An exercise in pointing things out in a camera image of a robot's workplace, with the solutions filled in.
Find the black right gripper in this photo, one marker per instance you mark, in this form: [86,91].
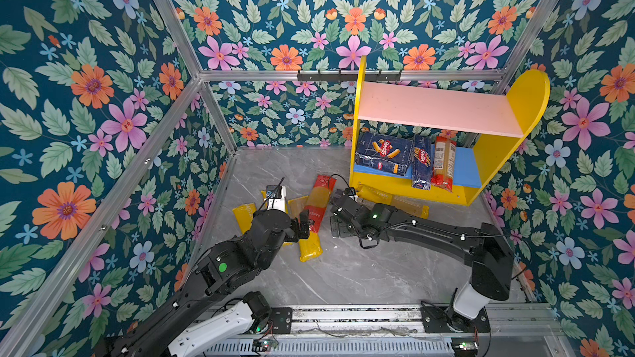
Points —
[340,227]

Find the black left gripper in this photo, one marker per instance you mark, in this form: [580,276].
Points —
[297,225]

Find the blue Barilla rigatoni box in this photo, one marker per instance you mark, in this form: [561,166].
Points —
[389,154]

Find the blue Barilla spaghetti box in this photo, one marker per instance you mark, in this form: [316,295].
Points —
[422,164]

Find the red spaghetti bag white label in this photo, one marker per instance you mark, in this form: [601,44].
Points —
[444,163]

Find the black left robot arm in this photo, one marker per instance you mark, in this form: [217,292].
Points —
[171,330]

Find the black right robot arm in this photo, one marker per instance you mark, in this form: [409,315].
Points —
[484,249]

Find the yellow Pastatime bag near shelf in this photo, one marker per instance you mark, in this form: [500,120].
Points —
[411,206]

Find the yellow pink blue shelf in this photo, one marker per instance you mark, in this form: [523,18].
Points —
[502,123]

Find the blue Ankara spaghetti bag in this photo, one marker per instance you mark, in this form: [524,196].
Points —
[345,227]

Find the yellow spaghetti bag far left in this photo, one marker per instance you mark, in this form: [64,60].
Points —
[244,216]

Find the yellow-ended clear spaghetti bag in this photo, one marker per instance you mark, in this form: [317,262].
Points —
[310,248]

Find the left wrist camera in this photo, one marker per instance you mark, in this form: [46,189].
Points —
[277,204]

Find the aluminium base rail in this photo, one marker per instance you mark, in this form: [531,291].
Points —
[416,329]

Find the aluminium frame post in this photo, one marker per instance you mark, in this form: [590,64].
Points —
[184,46]

